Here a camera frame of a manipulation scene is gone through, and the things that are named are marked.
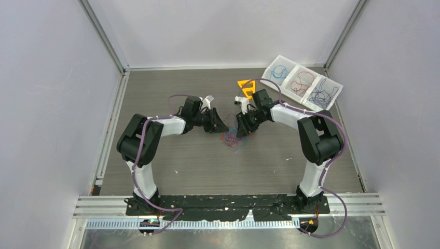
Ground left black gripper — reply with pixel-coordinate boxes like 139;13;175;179
192;107;229;133

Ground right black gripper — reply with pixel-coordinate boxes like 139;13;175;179
236;108;267;138

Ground red blue purple cables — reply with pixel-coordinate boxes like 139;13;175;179
219;113;253;154

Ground blue cable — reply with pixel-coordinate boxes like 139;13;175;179
270;65;288;82

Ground red cable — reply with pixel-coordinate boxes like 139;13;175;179
291;71;316;98

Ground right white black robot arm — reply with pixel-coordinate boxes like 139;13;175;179
235;90;345;213

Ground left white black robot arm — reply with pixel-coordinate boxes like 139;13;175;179
116;95;229;215

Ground white three-compartment plastic tray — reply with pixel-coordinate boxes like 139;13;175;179
261;55;343;112

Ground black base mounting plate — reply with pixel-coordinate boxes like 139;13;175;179
124;194;330;222

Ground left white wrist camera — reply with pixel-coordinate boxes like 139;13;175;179
201;95;214;110

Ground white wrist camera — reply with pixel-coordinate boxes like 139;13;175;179
201;95;214;110
234;96;250;114

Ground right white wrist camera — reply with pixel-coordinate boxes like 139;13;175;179
234;96;250;114

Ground yellow triangular plastic frame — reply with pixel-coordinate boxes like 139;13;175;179
237;79;256;100

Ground aluminium front rail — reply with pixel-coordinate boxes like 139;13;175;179
73;193;385;231

